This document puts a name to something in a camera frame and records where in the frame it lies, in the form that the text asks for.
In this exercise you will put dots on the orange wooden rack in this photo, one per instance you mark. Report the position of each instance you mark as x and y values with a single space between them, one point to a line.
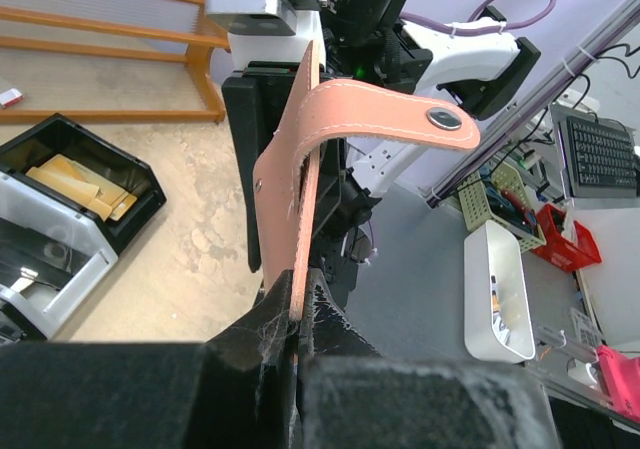
110 61

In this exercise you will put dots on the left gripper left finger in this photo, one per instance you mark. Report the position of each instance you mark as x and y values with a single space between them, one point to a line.
228 392

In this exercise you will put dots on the red basket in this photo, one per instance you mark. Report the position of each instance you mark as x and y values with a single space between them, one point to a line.
570 246

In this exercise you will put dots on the black keyboard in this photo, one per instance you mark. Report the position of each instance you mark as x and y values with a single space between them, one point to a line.
599 159

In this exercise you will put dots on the black cards pile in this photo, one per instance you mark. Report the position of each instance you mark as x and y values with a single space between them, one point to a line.
29 257

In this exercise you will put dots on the white bin with black cards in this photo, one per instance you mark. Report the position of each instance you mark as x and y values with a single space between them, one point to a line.
39 312

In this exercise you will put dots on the black bin with gold cards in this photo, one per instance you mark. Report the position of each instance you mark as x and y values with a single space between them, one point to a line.
60 135

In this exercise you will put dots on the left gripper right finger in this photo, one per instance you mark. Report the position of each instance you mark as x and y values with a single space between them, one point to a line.
353 397

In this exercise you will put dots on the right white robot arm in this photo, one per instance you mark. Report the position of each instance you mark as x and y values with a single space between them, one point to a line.
479 62

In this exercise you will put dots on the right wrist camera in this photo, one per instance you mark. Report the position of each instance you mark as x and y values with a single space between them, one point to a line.
269 31

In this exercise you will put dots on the white plastic tray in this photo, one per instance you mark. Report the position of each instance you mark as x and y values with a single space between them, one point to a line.
497 321

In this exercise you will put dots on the green basket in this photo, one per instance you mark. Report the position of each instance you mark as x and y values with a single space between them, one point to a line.
498 195

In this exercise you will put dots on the small white red box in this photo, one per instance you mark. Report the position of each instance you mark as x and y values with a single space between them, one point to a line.
10 97

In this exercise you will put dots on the gold cards pile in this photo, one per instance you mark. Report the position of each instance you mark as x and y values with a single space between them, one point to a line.
84 187

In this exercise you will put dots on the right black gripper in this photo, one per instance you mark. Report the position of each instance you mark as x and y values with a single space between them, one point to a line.
300 196

